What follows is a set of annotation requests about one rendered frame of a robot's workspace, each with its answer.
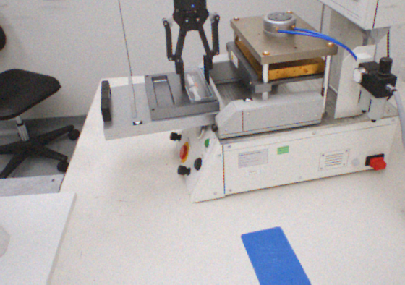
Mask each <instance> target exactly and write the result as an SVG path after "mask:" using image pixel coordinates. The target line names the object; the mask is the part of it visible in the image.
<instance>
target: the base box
mask: <svg viewBox="0 0 405 285"><path fill-rule="evenodd" d="M398 118H399V116H396V117H388V118H384V119H378V120H376V122H371V121H369V122H358V123H354V124H347V125H339V126H335V127H329V128H324V129H314V130H310V131H305V132H298V133H290V134H285V135H279V136H275V137H264V138H260V139H256V140H248V141H241V142H233V143H229V144H225V145H220V143H219V141H218V139H217V141H216V143H215V145H214V148H213V149H212V151H211V153H210V157H209V158H208V160H207V161H206V165H205V167H204V169H203V170H202V173H201V175H200V177H199V179H198V181H197V184H196V185H195V188H194V190H193V193H192V194H191V196H190V201H191V203H195V202H199V201H206V200H212V199H216V198H220V197H225V196H226V195H228V194H232V193H239V192H246V191H250V190H256V189H263V188H266V187H273V186H277V185H284V184H291V183H294V182H301V181H308V180H311V179H318V178H321V177H330V176H335V175H339V174H345V173H352V172H357V171H363V170H367V169H374V170H380V169H385V168H386V166H387V165H388V158H389V155H390V153H391V148H392V142H393V138H394V135H395V133H396V125H397V123H398Z"/></svg>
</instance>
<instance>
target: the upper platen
mask: <svg viewBox="0 0 405 285"><path fill-rule="evenodd" d="M235 45H236V46H237V47H238V49H239V50H240V51H241V52H242V54H243V55H244V57H245V58H246V60H247V61H248V62H249V63H250V66H252V68H253V69H254V70H255V72H256V73H257V75H258V81H259V80H262V65H260V63H259V62H257V59H256V58H255V57H254V55H253V54H252V53H251V52H250V50H249V49H248V48H247V47H246V46H245V44H244V43H243V42H242V41H235ZM324 66H325V60H324V59H323V58H321V57H317V58H308V59H300V60H295V61H286V62H277V63H272V64H270V69H269V80H270V82H271V83H272V85H279V84H284V83H288V82H301V81H305V80H313V79H317V78H323V71H324Z"/></svg>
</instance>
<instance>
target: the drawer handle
mask: <svg viewBox="0 0 405 285"><path fill-rule="evenodd" d="M110 94H111V87H110V85H109V81H108V80H104V81H102V82H101V114H102V117H103V121H104V122H111V110H110Z"/></svg>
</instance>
